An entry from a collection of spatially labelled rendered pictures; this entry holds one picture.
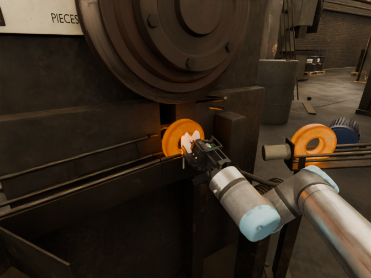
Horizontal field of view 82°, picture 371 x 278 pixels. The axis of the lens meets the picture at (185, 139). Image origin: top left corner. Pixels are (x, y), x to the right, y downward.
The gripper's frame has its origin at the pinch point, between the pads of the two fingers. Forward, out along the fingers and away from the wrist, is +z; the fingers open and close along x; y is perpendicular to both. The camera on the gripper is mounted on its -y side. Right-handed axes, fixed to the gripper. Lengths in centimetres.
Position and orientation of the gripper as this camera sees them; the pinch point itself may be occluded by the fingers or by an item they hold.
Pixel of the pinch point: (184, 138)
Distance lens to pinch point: 72.1
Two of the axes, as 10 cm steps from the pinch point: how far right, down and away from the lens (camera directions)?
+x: -8.6, 2.0, -4.7
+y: 1.6, -7.8, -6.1
